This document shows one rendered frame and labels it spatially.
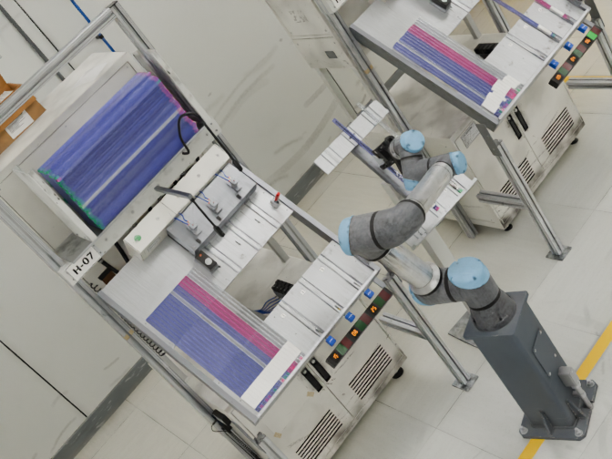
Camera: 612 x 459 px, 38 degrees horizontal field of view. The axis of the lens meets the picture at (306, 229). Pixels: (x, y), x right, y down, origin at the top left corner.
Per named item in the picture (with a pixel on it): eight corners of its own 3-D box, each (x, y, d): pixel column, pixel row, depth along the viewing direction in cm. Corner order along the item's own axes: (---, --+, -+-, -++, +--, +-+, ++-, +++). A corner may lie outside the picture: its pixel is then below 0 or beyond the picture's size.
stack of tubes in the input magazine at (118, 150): (200, 128, 313) (154, 70, 300) (102, 230, 297) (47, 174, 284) (184, 127, 323) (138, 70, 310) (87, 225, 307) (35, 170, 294)
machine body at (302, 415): (414, 366, 373) (341, 270, 342) (313, 500, 351) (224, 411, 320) (324, 330, 425) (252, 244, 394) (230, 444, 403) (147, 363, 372)
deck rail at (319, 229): (379, 273, 317) (381, 268, 312) (375, 278, 317) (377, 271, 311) (228, 161, 332) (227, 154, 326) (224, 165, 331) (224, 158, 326)
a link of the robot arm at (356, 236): (464, 307, 286) (371, 239, 249) (424, 312, 295) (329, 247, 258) (466, 273, 291) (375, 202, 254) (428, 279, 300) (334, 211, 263)
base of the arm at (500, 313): (521, 294, 288) (508, 274, 283) (509, 331, 280) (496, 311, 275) (480, 297, 298) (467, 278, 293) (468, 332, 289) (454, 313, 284)
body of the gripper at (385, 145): (384, 137, 311) (395, 130, 299) (401, 155, 312) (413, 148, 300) (370, 152, 309) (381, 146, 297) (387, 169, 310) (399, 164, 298)
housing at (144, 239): (233, 172, 332) (231, 156, 318) (145, 267, 316) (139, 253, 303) (217, 160, 333) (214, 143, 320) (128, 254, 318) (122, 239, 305)
